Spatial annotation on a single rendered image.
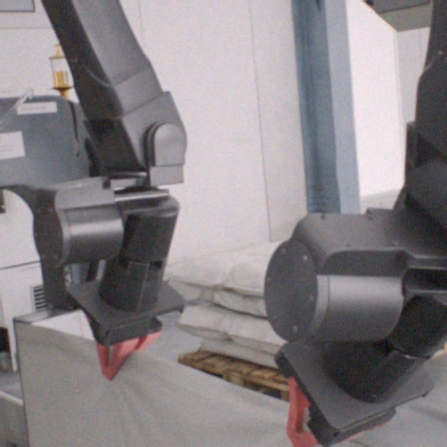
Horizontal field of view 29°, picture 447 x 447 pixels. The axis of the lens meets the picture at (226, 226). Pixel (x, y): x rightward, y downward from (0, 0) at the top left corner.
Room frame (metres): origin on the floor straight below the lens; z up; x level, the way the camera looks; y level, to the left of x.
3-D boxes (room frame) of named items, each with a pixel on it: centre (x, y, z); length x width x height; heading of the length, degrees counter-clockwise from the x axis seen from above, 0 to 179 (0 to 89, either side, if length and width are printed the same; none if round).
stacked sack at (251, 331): (3.88, -0.32, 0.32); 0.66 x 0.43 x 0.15; 131
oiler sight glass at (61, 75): (1.12, 0.19, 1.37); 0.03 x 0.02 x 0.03; 39
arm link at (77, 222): (0.76, 0.10, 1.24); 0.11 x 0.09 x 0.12; 128
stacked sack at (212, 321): (4.18, -0.07, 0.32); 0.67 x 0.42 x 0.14; 133
